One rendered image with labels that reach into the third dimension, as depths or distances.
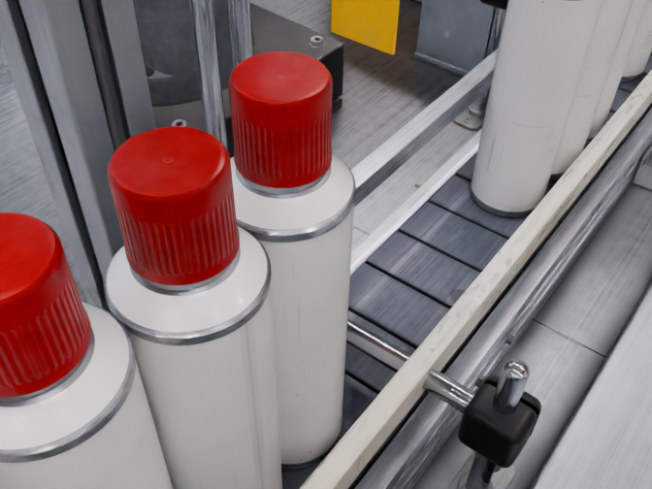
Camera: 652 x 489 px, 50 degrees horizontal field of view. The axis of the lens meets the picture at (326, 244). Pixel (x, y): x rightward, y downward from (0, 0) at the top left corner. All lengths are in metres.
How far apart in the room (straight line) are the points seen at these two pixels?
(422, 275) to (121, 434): 0.28
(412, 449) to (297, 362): 0.11
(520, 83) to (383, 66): 0.33
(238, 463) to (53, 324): 0.12
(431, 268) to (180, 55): 0.26
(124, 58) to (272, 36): 0.33
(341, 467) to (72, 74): 0.21
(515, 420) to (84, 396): 0.21
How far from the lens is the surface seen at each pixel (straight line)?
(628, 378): 0.43
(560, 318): 0.51
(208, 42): 0.31
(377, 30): 0.28
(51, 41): 0.32
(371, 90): 0.71
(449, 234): 0.48
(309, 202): 0.24
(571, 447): 0.39
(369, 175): 0.38
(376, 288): 0.44
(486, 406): 0.34
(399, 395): 0.35
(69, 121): 0.34
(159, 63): 0.57
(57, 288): 0.18
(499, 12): 0.63
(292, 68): 0.23
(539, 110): 0.45
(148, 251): 0.20
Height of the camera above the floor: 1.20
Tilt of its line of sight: 44 degrees down
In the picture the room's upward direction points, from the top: 1 degrees clockwise
